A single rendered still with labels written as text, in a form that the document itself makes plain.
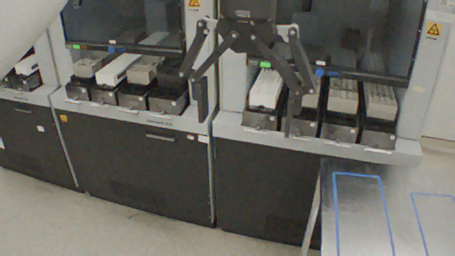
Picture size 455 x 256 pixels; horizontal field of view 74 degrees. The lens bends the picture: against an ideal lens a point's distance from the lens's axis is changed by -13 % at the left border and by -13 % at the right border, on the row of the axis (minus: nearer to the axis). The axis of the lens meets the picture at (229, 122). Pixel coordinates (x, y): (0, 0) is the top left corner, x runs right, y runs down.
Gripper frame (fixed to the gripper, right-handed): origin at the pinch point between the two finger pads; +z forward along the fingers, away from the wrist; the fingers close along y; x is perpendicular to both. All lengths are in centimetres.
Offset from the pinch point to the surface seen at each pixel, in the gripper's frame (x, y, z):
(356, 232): 15.4, 25.9, 37.9
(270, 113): 67, -6, 39
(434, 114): 186, 100, 90
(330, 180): 33, 18, 38
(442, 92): 186, 101, 72
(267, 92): 74, -9, 34
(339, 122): 67, 20, 38
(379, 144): 66, 36, 45
